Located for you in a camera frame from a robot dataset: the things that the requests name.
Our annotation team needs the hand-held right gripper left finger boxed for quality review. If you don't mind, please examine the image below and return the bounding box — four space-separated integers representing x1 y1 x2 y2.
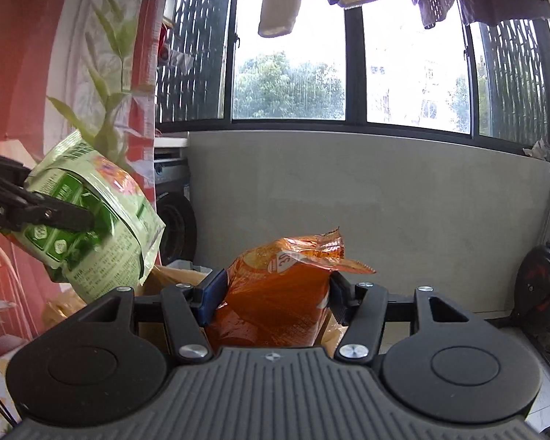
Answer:
80 267 227 360

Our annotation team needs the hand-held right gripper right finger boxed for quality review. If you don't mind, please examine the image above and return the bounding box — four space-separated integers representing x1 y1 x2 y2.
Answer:
329 271 473 362

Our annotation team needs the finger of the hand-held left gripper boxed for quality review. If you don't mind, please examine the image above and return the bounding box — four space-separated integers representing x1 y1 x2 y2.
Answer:
0 149 97 234

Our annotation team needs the green snack bag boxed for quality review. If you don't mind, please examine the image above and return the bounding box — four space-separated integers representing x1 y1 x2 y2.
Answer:
9 129 166 305

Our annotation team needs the orange snack bag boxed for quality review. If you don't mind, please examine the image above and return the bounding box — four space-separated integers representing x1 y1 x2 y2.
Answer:
205 227 377 349

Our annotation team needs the brown cardboard box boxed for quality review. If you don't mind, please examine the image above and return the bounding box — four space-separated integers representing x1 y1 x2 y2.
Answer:
135 268 349 358

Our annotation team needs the white plastic bin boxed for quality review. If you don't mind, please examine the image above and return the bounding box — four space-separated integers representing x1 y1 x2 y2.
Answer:
165 260 214 274

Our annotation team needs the washing machine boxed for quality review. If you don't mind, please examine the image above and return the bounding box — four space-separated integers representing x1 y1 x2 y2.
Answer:
153 134 199 265

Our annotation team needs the red printed backdrop cloth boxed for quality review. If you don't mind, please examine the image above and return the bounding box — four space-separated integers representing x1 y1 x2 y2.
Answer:
0 0 166 377

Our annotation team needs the black exercise bike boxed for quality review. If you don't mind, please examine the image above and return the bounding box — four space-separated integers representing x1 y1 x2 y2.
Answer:
514 206 550 359

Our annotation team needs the white crumpled cloth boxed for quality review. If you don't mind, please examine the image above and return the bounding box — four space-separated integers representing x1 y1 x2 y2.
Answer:
523 141 550 172

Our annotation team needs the cream hanging towel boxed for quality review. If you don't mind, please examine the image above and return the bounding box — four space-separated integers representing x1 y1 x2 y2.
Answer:
258 0 310 39

